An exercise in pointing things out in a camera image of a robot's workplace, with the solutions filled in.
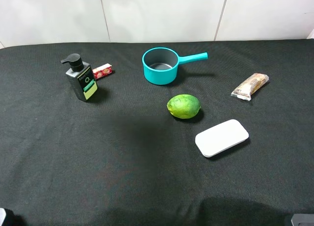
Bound black pump lotion bottle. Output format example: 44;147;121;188
61;54;98;102

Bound grey object bottom right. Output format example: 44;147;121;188
291;214;314;226

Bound white black object bottom left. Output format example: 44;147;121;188
0;208;24;226

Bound green lime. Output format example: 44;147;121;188
167;94;201;119

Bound black table cloth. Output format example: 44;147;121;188
0;39;314;226

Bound white rounded flat case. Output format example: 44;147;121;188
195;119;249;158

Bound red Hi-Chew candy pack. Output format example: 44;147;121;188
92;63;113;80

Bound clear wrapped snack bar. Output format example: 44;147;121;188
231;73;269;101

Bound teal saucepan with handle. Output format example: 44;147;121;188
142;47;208;85

